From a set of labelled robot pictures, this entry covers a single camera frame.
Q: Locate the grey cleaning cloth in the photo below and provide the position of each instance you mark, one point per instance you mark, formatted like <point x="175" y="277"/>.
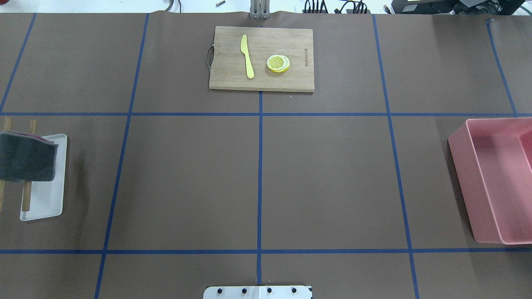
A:
<point x="26" y="157"/>

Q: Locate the yellow lemon slice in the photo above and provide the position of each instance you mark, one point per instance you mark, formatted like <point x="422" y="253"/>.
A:
<point x="278" y="63"/>

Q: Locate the bamboo cutting board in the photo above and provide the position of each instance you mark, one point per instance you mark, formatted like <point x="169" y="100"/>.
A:
<point x="227" y="71"/>

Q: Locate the yellow plastic knife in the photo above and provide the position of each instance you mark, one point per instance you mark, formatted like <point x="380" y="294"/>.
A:
<point x="245" y="51"/>

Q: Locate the white rectangular tray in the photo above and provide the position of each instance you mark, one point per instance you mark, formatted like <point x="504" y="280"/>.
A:
<point x="46" y="197"/>

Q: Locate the pink plastic bin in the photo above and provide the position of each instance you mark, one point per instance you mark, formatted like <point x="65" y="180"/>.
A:
<point x="492" y="158"/>

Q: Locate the black monitor base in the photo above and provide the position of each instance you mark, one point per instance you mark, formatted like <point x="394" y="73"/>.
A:
<point x="457" y="7"/>

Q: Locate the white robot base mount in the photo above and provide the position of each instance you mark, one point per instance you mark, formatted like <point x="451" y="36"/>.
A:
<point x="258" y="292"/>

